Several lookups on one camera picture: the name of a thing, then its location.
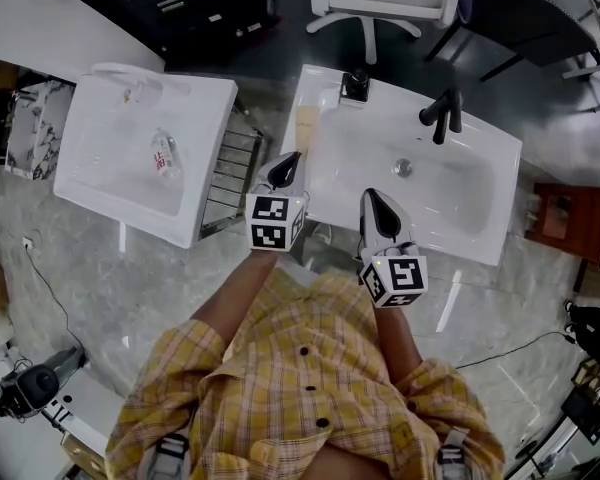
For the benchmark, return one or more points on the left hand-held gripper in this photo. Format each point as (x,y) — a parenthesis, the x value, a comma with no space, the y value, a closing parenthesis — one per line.
(270,218)

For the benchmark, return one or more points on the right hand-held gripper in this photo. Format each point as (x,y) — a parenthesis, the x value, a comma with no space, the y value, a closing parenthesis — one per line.
(405,275)

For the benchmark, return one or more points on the person's left forearm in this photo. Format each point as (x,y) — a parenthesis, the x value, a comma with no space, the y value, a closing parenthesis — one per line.
(235,298)

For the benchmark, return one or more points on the person's right forearm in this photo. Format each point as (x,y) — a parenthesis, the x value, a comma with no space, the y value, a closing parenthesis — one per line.
(397,343)

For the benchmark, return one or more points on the metal rack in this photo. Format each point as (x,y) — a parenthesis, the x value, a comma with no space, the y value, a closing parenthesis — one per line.
(230,168)

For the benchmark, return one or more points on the white sink with black faucet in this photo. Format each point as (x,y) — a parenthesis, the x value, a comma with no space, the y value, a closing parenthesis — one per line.
(455,198)

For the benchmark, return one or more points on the black soap dispenser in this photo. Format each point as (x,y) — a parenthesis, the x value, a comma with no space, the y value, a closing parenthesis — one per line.
(356,85)

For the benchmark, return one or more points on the clear plastic bottle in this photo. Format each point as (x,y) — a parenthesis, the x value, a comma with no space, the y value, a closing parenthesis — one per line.
(164,155)

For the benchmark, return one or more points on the black faucet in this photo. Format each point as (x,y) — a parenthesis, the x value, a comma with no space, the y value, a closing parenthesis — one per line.
(442,113)

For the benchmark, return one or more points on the brown wooden cabinet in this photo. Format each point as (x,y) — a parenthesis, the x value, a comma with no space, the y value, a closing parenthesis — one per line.
(575,218)

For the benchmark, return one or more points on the black machine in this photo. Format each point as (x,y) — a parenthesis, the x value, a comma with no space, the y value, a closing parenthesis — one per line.
(190,8)

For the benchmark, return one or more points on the yellow plaid shirt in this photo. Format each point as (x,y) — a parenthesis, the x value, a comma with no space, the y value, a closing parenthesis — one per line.
(290,393)

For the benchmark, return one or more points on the marble pattern cabinet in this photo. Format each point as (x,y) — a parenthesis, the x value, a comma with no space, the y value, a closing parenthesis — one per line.
(35,128)

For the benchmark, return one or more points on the white floor socket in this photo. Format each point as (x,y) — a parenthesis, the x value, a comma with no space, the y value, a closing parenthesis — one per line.
(28,243)

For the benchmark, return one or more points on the black camera device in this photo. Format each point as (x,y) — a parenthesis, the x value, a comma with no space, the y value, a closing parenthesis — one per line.
(37,383)

